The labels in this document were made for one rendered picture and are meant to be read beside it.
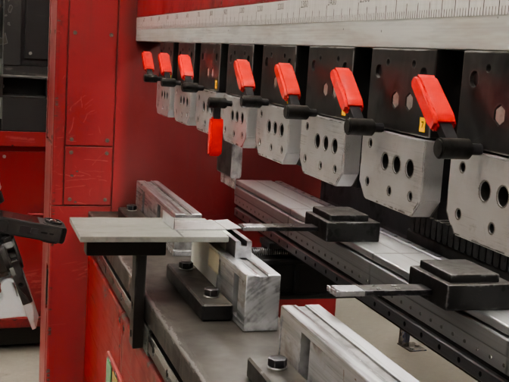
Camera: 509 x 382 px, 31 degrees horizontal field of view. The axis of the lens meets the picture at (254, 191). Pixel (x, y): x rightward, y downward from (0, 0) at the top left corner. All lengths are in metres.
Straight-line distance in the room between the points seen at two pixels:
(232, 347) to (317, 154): 0.41
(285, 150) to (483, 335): 0.38
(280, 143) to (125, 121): 1.27
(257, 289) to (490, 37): 0.80
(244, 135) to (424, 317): 0.41
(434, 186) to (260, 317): 0.68
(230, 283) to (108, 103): 1.04
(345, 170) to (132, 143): 1.51
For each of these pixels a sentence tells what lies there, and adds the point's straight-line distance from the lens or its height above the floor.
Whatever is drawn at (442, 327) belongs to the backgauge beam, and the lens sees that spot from 1.45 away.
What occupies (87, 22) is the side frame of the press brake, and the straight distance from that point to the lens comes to 2.52.
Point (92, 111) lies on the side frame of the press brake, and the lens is 2.52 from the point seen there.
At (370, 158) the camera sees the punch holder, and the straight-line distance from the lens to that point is 1.01.
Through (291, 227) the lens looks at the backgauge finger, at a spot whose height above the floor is 1.00.
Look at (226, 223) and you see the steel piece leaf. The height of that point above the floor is 1.00.
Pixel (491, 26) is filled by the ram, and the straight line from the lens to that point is 0.82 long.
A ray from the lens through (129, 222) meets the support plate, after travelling 1.74.
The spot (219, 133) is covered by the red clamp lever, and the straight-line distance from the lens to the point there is 1.54.
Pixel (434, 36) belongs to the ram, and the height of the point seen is 1.35.
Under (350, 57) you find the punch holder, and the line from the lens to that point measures 1.09.
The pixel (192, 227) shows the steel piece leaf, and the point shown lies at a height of 1.00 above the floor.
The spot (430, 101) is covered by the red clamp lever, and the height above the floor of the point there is 1.29.
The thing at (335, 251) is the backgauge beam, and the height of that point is 0.95.
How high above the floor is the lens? 1.32
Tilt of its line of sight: 8 degrees down
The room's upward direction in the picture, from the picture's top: 4 degrees clockwise
